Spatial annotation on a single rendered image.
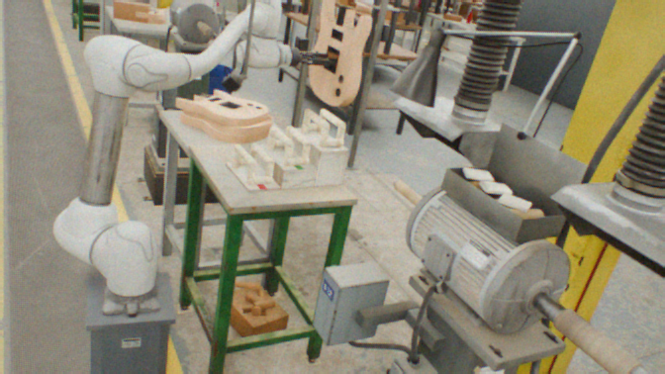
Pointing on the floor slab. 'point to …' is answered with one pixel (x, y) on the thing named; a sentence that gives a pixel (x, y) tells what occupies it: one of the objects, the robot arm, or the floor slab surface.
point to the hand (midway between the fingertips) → (331, 59)
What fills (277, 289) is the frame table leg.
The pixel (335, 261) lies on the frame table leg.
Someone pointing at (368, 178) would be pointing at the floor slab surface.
